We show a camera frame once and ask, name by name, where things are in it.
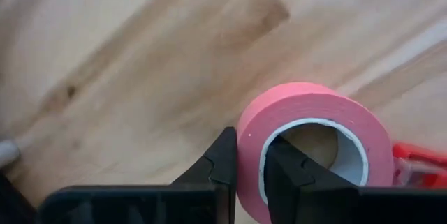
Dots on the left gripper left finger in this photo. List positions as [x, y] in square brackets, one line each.
[225, 161]

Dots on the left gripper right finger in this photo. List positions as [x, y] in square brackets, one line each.
[300, 196]

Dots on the pink tape roll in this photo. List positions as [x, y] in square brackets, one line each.
[297, 102]

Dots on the red mini stapler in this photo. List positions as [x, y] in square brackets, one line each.
[419, 154]

